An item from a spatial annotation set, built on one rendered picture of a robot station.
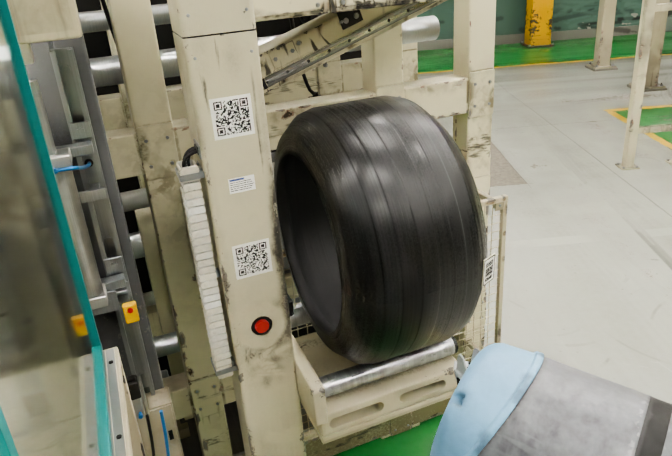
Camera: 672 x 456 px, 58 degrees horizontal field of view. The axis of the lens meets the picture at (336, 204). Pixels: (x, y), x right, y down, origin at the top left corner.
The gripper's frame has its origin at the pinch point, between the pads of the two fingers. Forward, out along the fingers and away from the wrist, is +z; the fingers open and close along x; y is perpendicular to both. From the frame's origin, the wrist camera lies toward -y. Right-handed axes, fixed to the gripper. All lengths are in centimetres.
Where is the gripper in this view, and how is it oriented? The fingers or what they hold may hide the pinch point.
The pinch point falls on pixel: (460, 368)
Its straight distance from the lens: 123.7
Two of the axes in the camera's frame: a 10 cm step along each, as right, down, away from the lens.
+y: -1.1, -9.5, -2.9
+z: -3.7, -2.3, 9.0
